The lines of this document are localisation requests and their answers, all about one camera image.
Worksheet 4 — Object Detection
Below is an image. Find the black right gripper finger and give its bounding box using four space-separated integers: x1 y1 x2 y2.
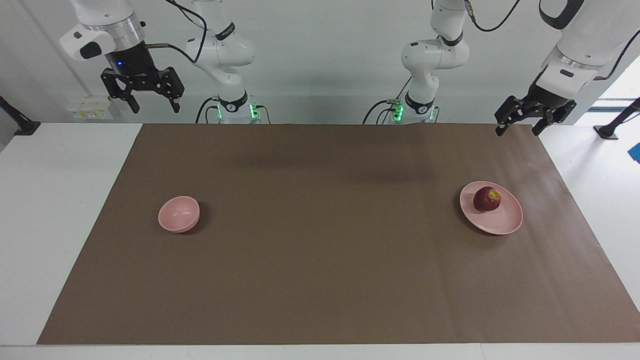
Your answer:
101 68 141 114
159 66 185 114

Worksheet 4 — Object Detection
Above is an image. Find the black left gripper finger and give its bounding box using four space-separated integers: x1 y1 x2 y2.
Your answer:
532 101 577 137
495 96 526 137

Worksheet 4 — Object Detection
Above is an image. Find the dark red apple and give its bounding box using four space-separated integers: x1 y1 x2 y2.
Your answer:
473 186 502 213

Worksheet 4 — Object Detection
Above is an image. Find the pink plate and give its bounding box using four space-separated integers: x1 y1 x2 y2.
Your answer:
459 181 524 236

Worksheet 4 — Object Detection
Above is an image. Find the pink bowl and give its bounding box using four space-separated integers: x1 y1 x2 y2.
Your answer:
158 195 201 234

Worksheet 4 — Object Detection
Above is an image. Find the black clamp stand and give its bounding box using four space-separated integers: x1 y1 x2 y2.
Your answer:
593 97 640 140
0 95 42 137

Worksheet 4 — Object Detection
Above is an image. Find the brown table mat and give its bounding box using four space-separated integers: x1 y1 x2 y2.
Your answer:
36 123 640 346

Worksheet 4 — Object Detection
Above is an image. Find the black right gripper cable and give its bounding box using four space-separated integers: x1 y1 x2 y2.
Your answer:
144 0 208 65

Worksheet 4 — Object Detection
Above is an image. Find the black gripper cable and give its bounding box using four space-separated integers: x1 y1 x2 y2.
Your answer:
464 0 640 81
144 0 208 65

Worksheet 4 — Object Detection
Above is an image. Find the white wall socket strip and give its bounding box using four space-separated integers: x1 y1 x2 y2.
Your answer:
66 97 115 121

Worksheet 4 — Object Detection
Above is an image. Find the dark window frame bar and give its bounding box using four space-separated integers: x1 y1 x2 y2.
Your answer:
587 98 640 113

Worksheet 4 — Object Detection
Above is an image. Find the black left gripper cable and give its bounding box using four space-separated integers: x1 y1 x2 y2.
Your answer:
464 0 640 81

